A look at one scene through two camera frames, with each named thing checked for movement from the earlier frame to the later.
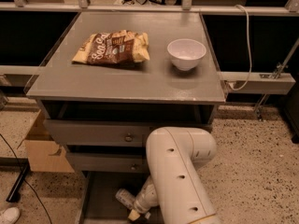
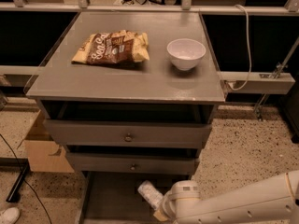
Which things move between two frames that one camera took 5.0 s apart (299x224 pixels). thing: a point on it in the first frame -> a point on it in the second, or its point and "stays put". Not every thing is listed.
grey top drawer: (111, 132) stays put
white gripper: (144, 204) -> (183, 191)
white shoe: (9, 216) stays put
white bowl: (186, 53) stays put
